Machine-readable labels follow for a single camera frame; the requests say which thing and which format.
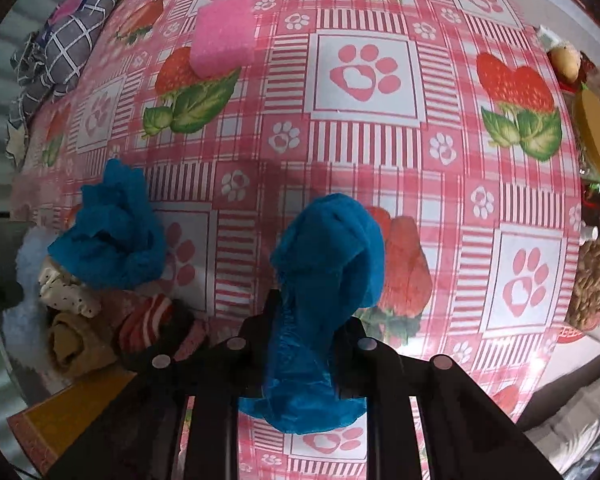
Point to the tan brown sock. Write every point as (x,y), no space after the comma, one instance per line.
(77,345)

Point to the grey checked cloth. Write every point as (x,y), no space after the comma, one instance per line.
(72,35)

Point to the bag of peanuts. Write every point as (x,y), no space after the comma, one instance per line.
(590,285)

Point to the white fluffy cloth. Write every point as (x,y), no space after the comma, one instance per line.
(26,260)

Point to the pink strawberry printed tablecloth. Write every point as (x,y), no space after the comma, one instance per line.
(365,160)

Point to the red striped sock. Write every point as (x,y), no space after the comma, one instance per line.
(145,322)

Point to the pink sponge block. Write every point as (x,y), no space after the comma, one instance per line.
(223,40)

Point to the jar with wooden lid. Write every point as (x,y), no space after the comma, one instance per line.
(597,130)

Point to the blue fuzzy sock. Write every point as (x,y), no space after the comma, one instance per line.
(325,260)
(110,240)

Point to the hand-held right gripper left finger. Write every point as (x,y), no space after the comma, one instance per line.
(259,331)

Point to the cream polka dot sock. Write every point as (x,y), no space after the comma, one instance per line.
(67,295)

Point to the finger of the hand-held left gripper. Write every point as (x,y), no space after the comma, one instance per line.
(0,300)

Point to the grey white bedding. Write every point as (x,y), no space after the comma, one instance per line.
(570,425)

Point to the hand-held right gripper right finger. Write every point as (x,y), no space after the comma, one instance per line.
(353,341)

